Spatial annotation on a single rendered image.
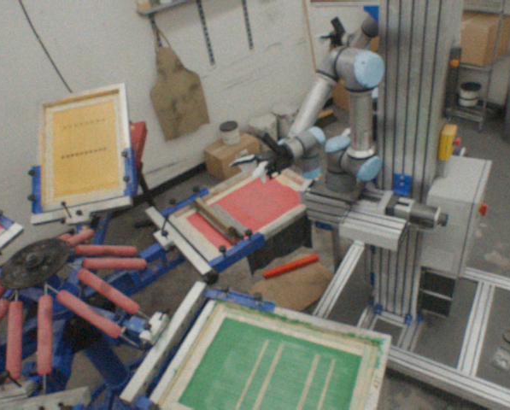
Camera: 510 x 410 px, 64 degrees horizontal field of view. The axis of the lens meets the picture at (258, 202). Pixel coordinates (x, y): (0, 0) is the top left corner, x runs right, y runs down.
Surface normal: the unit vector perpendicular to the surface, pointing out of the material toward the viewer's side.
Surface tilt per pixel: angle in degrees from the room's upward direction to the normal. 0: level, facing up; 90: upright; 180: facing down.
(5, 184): 90
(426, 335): 0
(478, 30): 87
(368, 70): 83
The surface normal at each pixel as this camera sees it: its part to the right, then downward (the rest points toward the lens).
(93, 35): 0.58, 0.42
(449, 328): -0.16, -0.78
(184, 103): 0.11, 0.58
